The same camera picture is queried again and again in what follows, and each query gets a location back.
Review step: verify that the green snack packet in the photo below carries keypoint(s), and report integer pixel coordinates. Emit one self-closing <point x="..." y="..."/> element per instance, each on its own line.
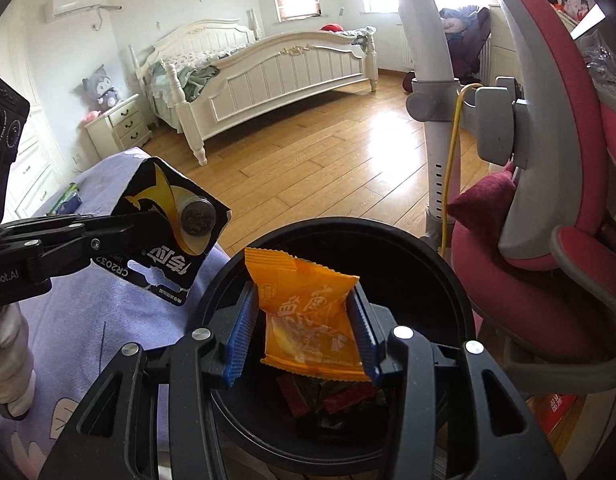
<point x="68" y="193"/>

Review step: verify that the red cardboard box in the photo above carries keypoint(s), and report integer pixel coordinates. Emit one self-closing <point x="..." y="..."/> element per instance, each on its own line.
<point x="553" y="415"/>

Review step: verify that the floral quilt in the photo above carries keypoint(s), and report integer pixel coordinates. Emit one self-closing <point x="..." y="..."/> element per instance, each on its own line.
<point x="203" y="55"/>

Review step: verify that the printed picture card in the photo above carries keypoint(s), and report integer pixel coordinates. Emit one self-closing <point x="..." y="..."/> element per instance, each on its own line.
<point x="578" y="10"/>

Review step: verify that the red hat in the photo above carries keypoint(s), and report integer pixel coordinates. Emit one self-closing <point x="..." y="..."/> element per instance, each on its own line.
<point x="333" y="27"/>

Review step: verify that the pile of clothes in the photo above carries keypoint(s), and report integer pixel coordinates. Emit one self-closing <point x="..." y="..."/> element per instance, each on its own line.
<point x="465" y="35"/>

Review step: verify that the white dresser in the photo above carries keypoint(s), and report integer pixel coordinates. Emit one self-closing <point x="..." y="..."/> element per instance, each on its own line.
<point x="503" y="45"/>

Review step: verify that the dark red cushion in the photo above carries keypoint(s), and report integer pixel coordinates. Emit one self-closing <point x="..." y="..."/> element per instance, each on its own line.
<point x="478" y="210"/>

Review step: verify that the white wooden bed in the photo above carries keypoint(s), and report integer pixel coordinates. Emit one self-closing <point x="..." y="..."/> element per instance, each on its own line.
<point x="288" y="75"/>

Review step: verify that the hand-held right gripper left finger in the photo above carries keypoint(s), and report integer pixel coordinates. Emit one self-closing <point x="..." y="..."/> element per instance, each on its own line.
<point x="240" y="332"/>

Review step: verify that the white wardrobe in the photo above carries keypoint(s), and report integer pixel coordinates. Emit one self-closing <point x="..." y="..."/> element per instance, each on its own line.
<point x="38" y="170"/>

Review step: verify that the white air conditioner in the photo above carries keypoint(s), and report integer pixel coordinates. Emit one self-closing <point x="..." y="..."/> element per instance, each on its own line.
<point x="73" y="5"/>

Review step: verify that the small pink plush toy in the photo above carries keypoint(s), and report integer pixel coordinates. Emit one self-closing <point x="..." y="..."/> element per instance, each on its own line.
<point x="93" y="115"/>

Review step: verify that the white nightstand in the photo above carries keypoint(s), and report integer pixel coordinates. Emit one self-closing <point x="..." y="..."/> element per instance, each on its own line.
<point x="120" y="127"/>

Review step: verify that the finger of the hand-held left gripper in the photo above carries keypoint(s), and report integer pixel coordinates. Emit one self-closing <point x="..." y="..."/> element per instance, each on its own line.
<point x="113" y="237"/>
<point x="38" y="225"/>

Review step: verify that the black yellow battery card pack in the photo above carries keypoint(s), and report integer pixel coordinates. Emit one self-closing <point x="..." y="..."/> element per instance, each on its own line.
<point x="158" y="185"/>

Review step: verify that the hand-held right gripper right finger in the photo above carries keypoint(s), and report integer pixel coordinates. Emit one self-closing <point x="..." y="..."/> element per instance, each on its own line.
<point x="363" y="330"/>

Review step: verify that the clear plastic bag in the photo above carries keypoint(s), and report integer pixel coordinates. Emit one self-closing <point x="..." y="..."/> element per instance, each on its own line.
<point x="605" y="60"/>

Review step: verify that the orange snack packet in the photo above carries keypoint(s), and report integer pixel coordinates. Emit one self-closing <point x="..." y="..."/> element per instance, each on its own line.
<point x="308" y="310"/>

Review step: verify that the person's left hand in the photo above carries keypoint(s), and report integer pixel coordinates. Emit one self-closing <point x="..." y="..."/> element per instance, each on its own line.
<point x="13" y="360"/>

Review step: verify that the black round bin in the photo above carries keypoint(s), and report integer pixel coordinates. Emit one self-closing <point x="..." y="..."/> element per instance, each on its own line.
<point x="338" y="240"/>

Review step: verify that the pink grey desk chair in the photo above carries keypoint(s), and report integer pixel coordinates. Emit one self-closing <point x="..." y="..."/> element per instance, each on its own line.
<point x="578" y="160"/>

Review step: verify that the grey purple plush toy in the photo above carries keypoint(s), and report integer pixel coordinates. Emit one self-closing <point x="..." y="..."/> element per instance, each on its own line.
<point x="102" y="90"/>

